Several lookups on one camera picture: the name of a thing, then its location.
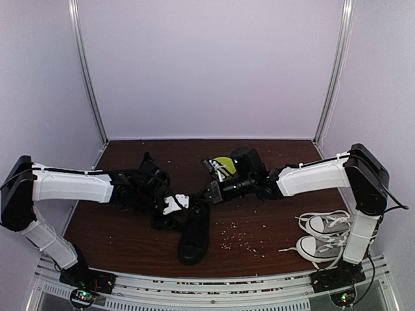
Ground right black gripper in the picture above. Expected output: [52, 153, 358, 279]
[193, 174, 255, 205]

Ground black sneaker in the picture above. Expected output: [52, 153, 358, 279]
[178, 199, 211, 266]
[137, 151, 192, 233]

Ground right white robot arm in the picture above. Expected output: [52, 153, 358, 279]
[202, 144, 389, 286]

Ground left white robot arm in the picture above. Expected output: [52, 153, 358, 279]
[1, 153, 191, 288]

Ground green bowl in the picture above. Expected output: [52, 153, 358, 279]
[209, 157, 237, 182]

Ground grey sneaker rear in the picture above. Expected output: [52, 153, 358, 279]
[296, 210, 353, 238]

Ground grey sneaker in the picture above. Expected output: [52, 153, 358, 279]
[296, 210, 353, 238]
[278, 235, 347, 270]

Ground grey sneaker front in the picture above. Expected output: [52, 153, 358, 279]
[278, 235, 347, 270]

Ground aluminium front rail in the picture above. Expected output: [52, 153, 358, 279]
[32, 254, 393, 311]

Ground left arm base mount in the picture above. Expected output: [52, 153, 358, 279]
[59, 269, 116, 310]

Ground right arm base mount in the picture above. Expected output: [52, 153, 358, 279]
[310, 262, 366, 308]

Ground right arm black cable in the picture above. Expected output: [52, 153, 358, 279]
[379, 181, 410, 213]

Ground left aluminium frame post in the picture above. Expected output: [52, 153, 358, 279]
[67, 0, 110, 145]

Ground aluminium frame post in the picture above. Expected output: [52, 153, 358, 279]
[313, 0, 355, 147]
[67, 0, 110, 145]

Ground right aluminium frame post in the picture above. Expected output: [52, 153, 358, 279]
[313, 0, 355, 147]

